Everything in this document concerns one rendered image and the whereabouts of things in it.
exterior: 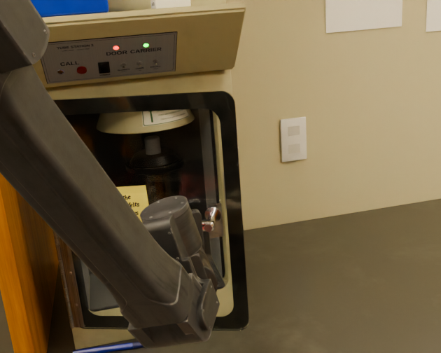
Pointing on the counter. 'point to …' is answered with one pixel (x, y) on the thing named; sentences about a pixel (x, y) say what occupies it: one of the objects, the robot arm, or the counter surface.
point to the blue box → (69, 7)
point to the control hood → (203, 47)
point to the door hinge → (62, 274)
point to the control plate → (78, 50)
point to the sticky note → (135, 197)
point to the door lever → (213, 214)
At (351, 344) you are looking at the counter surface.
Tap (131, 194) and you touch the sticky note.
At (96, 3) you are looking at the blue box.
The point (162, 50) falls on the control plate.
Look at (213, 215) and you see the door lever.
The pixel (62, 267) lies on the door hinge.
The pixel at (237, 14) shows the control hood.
